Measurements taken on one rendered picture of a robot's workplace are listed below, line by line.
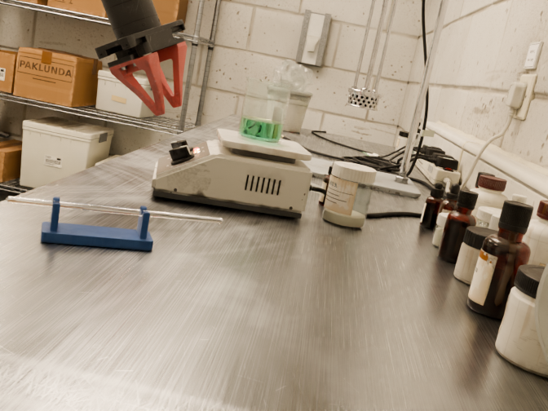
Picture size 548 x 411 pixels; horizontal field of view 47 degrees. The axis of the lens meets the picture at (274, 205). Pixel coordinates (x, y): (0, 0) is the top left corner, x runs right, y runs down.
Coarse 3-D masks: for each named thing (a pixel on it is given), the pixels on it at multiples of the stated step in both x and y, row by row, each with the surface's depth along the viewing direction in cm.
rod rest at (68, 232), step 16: (144, 208) 61; (48, 224) 58; (64, 224) 59; (80, 224) 60; (144, 224) 59; (48, 240) 56; (64, 240) 57; (80, 240) 57; (96, 240) 58; (112, 240) 58; (128, 240) 59; (144, 240) 59
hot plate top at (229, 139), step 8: (224, 136) 83; (232, 136) 84; (224, 144) 80; (232, 144) 80; (240, 144) 80; (248, 144) 80; (256, 144) 81; (264, 144) 82; (288, 144) 87; (296, 144) 89; (264, 152) 80; (272, 152) 81; (280, 152) 81; (288, 152) 81; (296, 152) 81; (304, 152) 82; (304, 160) 82
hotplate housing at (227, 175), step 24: (216, 144) 87; (192, 168) 79; (216, 168) 80; (240, 168) 80; (264, 168) 80; (288, 168) 81; (168, 192) 80; (192, 192) 80; (216, 192) 80; (240, 192) 81; (264, 192) 81; (288, 192) 82; (288, 216) 83
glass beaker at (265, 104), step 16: (256, 80) 81; (256, 96) 82; (272, 96) 81; (288, 96) 83; (256, 112) 82; (272, 112) 82; (240, 128) 84; (256, 128) 82; (272, 128) 83; (272, 144) 83
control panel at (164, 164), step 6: (198, 144) 90; (204, 144) 89; (192, 150) 87; (204, 150) 84; (168, 156) 90; (198, 156) 82; (204, 156) 80; (162, 162) 86; (168, 162) 84; (186, 162) 80; (162, 168) 82; (168, 168) 80; (156, 174) 80
